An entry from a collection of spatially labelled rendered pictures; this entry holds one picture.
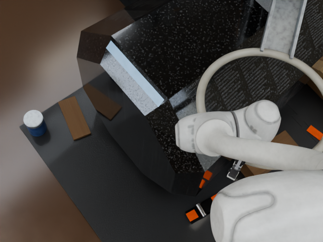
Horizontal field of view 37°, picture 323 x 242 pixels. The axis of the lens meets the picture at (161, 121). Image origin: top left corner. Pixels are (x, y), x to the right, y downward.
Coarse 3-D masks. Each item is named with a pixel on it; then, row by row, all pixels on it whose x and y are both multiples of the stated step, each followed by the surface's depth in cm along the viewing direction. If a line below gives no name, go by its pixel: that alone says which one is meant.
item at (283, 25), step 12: (276, 0) 183; (288, 0) 183; (300, 0) 183; (276, 12) 182; (288, 12) 182; (300, 12) 178; (276, 24) 181; (288, 24) 181; (300, 24) 177; (264, 36) 176; (276, 36) 181; (288, 36) 181; (276, 48) 180; (288, 48) 180
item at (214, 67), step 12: (252, 48) 177; (264, 48) 178; (216, 60) 174; (228, 60) 175; (288, 60) 177; (300, 60) 176; (312, 72) 174; (204, 84) 168; (204, 96) 166; (204, 108) 163; (264, 168) 155
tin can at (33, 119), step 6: (30, 114) 252; (36, 114) 252; (24, 120) 250; (30, 120) 250; (36, 120) 250; (42, 120) 251; (30, 126) 249; (36, 126) 249; (42, 126) 254; (30, 132) 257; (36, 132) 255; (42, 132) 259
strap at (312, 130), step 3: (312, 126) 270; (309, 129) 269; (312, 129) 269; (315, 129) 269; (309, 132) 268; (312, 132) 268; (315, 132) 268; (318, 132) 269; (315, 135) 268; (318, 135) 268; (321, 135) 268; (318, 138) 267
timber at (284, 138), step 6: (282, 132) 255; (276, 138) 253; (282, 138) 253; (288, 138) 253; (288, 144) 252; (294, 144) 252; (246, 168) 248; (252, 168) 246; (258, 168) 246; (246, 174) 253; (252, 174) 245; (258, 174) 244
